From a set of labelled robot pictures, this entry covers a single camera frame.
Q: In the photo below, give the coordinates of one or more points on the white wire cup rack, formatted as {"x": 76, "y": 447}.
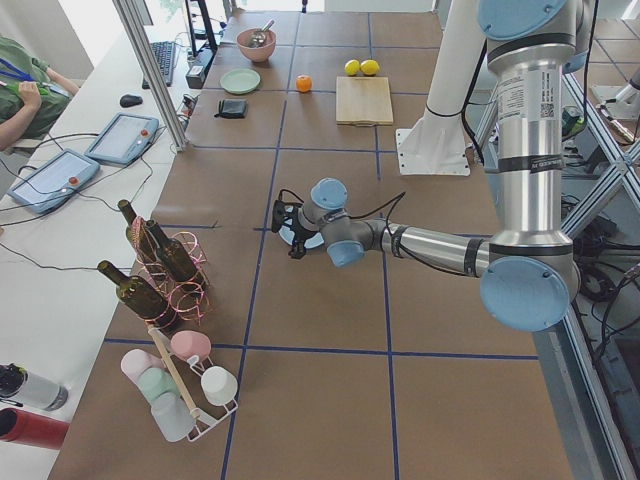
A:
{"x": 202, "y": 394}

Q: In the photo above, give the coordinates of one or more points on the person in green shirt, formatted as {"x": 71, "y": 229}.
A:
{"x": 33, "y": 94}

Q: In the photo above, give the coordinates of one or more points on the black keyboard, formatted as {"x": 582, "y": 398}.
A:
{"x": 165, "y": 54}

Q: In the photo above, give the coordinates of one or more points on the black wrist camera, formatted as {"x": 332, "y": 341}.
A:
{"x": 280, "y": 213}

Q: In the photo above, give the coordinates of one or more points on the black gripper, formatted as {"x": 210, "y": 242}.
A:
{"x": 301, "y": 231}

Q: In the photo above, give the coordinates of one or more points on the pink bowl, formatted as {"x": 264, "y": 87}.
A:
{"x": 256, "y": 51}

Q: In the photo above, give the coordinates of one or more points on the near teach pendant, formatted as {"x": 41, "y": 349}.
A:
{"x": 55, "y": 182}

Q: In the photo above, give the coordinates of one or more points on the orange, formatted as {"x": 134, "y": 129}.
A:
{"x": 303, "y": 83}

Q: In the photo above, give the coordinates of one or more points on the dark wine bottle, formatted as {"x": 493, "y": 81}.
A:
{"x": 173, "y": 256}
{"x": 136, "y": 233}
{"x": 143, "y": 299}

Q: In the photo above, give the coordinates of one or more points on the green plate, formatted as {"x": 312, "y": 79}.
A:
{"x": 240, "y": 81}

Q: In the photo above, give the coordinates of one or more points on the mint green plastic cup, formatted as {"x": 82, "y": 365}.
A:
{"x": 154, "y": 382}

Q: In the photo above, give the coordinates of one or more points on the red water bottle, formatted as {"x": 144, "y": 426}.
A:
{"x": 27, "y": 428}

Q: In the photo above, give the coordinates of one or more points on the wooden cutting board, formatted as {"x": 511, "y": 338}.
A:
{"x": 363, "y": 101}

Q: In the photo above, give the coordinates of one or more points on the yellow lemon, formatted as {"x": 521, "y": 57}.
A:
{"x": 369, "y": 67}
{"x": 352, "y": 67}

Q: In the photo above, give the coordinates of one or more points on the white plastic cup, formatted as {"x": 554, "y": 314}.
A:
{"x": 219, "y": 385}

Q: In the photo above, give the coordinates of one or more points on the black computer mouse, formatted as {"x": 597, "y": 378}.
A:
{"x": 130, "y": 100}

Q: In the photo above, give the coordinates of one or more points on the grey water bottle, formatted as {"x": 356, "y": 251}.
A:
{"x": 23, "y": 388}

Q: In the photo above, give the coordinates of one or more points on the teach pendant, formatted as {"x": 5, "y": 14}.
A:
{"x": 123, "y": 140}
{"x": 55, "y": 182}

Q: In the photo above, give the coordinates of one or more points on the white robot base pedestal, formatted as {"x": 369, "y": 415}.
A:
{"x": 436, "y": 145}

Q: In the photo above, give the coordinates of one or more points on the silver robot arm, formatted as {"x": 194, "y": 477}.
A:
{"x": 526, "y": 270}

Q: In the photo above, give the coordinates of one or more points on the grey plastic cup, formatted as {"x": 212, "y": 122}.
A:
{"x": 172, "y": 416}

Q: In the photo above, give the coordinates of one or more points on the aluminium frame post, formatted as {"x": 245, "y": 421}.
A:
{"x": 134, "y": 28}

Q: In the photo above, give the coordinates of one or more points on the far teach pendant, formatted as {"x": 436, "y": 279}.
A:
{"x": 123, "y": 140}

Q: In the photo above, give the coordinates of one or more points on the light pink plastic cup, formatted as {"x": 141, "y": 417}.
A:
{"x": 136, "y": 361}

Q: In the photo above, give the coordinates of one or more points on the wooden rack handle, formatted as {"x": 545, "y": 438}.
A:
{"x": 164, "y": 348}

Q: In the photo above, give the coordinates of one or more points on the silver metal scoop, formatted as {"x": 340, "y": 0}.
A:
{"x": 258, "y": 36}

